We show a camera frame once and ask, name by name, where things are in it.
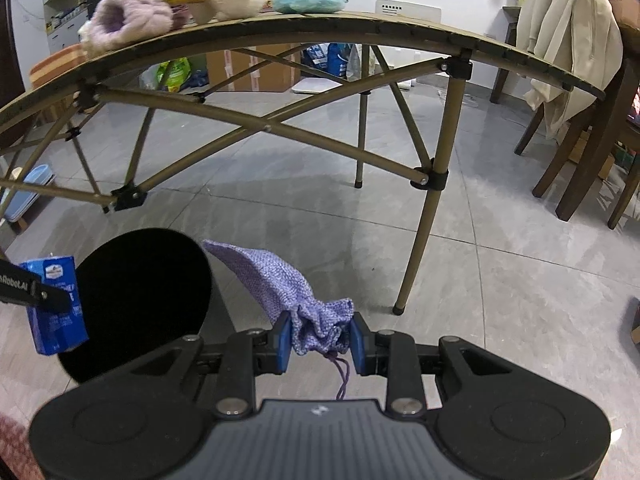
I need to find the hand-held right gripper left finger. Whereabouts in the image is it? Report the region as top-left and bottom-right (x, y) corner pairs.
(119, 313), (292, 420)

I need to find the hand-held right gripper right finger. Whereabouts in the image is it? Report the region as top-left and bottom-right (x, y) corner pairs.
(351, 312), (521, 420)

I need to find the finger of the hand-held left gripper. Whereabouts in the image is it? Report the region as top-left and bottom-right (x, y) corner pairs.
(31, 280), (76, 313)

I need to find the blue carton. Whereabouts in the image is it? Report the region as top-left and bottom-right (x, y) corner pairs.
(19, 256), (91, 356)

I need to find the purple knit pouch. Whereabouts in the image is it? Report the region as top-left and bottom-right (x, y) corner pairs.
(201, 240), (356, 401)

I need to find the black trash bin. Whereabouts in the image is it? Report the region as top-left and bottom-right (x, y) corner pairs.
(56, 228), (223, 397)

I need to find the light blue plush toy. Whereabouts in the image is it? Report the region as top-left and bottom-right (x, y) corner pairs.
(271, 0), (347, 15)

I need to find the blue plastic tray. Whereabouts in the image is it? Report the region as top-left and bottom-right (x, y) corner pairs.
(0, 162), (56, 223)

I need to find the pink fuzzy clothing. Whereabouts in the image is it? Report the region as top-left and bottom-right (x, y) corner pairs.
(0, 410), (36, 480)

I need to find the orange striped cushion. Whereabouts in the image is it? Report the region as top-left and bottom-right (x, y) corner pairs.
(30, 42), (88, 92)

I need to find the dark brown door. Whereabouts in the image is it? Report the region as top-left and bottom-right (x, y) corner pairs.
(0, 0), (27, 106)

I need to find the green bag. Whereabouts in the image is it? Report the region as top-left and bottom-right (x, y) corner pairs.
(156, 57), (192, 93)

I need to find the white floor scale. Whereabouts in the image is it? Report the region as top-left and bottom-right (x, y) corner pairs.
(292, 77), (358, 96)

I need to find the dark wooden chair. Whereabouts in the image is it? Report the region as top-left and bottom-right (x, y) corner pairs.
(515, 60), (640, 231)

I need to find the blue and white bag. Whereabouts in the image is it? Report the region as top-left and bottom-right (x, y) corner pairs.
(302, 42), (362, 81)

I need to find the pink fluffy slipper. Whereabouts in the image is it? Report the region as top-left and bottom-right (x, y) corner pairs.
(80, 0), (175, 58)

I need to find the dark wooden stand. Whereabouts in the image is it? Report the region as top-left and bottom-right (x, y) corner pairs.
(490, 6), (522, 105)

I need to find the olive folding table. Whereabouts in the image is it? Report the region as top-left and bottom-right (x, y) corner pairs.
(0, 10), (608, 316)

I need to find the beige coat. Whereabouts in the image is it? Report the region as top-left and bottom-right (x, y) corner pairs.
(515, 0), (626, 141)

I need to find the white wall panel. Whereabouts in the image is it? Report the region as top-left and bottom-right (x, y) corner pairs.
(376, 0), (442, 23)

